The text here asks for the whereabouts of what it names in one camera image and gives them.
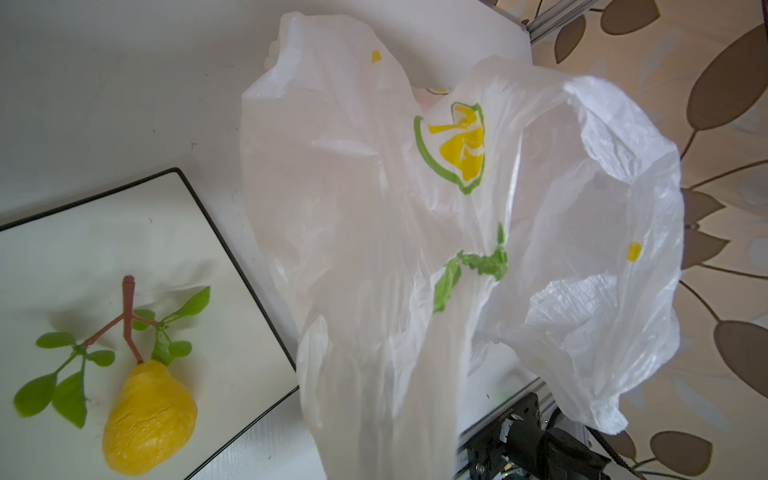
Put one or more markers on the white plastic bag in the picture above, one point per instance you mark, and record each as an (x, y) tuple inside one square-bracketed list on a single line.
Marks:
[(525, 207)]

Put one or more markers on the yellow fake lemon with leaves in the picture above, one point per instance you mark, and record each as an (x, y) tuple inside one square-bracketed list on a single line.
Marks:
[(155, 414)]

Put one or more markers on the white tray black rim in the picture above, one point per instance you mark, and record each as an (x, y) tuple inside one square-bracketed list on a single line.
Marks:
[(136, 274)]

